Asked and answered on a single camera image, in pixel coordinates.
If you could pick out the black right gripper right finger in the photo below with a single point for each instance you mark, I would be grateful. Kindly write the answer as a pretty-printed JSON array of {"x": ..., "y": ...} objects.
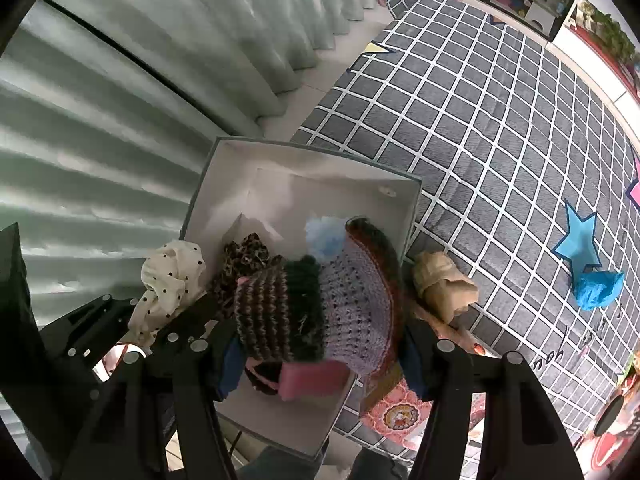
[{"x": 523, "y": 437}]

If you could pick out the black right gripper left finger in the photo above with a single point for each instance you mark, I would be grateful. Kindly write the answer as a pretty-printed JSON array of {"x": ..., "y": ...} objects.
[{"x": 155, "y": 418}]

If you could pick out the beige cloth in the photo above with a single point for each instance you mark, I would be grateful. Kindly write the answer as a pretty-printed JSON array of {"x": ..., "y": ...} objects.
[{"x": 442, "y": 286}]

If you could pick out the purple striped knit hat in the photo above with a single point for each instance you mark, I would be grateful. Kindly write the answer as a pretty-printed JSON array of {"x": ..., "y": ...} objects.
[{"x": 347, "y": 309}]

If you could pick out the white red slipper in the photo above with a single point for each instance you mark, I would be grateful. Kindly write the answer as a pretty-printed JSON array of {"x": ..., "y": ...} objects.
[{"x": 112, "y": 358}]

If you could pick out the pink black fabric item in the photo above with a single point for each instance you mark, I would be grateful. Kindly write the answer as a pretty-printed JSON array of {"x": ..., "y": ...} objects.
[{"x": 264, "y": 376}]

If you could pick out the red patterned cardboard box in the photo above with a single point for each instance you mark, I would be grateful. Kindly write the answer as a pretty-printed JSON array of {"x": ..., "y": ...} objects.
[{"x": 401, "y": 416}]

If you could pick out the white polka dot cloth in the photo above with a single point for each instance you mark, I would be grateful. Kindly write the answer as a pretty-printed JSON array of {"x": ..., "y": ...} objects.
[{"x": 173, "y": 280}]

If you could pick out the leopard print cloth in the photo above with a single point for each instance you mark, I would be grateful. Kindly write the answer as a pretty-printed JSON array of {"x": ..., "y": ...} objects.
[{"x": 239, "y": 260}]

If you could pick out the grey fabric storage box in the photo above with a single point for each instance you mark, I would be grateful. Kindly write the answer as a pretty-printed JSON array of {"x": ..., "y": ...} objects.
[{"x": 273, "y": 189}]

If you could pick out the light blue fluffy pompom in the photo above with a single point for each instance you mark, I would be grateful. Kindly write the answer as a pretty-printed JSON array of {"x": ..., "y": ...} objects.
[{"x": 325, "y": 237}]

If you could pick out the grey grid pattern rug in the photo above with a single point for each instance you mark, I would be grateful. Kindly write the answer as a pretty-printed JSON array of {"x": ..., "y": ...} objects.
[{"x": 525, "y": 174}]

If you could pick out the pale green curtain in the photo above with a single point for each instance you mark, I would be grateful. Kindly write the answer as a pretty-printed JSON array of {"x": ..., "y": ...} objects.
[{"x": 109, "y": 109}]

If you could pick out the red shelf with plants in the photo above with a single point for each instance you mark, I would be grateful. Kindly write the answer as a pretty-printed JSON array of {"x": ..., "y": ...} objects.
[{"x": 605, "y": 36}]

